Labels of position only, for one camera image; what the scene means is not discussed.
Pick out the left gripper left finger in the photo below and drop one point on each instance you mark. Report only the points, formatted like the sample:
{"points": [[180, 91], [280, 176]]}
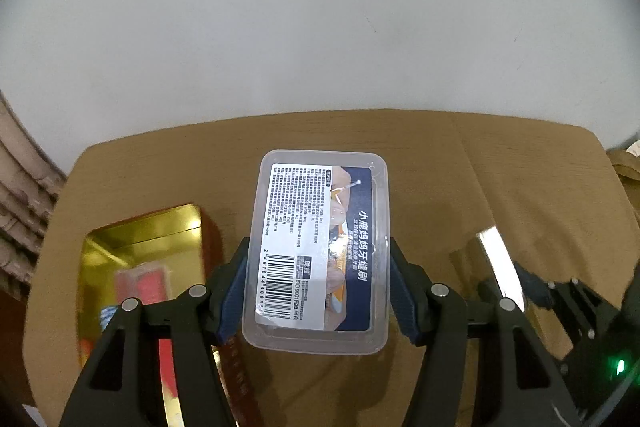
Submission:
{"points": [[121, 383]]}

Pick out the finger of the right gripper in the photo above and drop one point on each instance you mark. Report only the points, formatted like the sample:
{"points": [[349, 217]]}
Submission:
{"points": [[550, 301]]}

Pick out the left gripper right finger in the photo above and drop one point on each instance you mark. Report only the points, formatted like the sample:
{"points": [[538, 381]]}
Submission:
{"points": [[483, 363]]}

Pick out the clear case with red insert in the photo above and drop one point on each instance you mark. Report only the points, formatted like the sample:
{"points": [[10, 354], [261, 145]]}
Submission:
{"points": [[148, 282]]}

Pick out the clear plastic floss box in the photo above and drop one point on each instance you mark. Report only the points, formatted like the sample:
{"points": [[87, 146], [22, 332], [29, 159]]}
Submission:
{"points": [[318, 260]]}

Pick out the red round-cornered tape measure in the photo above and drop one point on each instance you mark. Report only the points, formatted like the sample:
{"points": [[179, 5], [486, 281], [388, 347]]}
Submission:
{"points": [[85, 347]]}

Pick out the silver gold metal bar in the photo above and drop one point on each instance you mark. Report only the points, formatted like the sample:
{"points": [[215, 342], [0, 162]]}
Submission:
{"points": [[486, 260]]}

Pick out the blue patterned keychain case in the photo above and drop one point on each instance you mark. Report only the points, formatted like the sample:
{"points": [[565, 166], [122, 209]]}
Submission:
{"points": [[106, 314]]}

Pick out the brown wooden cabinet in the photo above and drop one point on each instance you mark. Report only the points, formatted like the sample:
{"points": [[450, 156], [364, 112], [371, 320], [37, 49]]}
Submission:
{"points": [[15, 390]]}

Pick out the gold red toffee tin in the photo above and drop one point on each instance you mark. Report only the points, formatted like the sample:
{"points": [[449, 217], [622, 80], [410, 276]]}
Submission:
{"points": [[155, 257]]}

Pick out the tan object at table edge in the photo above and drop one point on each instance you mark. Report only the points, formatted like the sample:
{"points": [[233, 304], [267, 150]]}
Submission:
{"points": [[626, 164]]}

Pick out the beige patterned curtain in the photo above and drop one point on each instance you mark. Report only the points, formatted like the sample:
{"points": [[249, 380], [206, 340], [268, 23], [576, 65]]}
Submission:
{"points": [[30, 186]]}

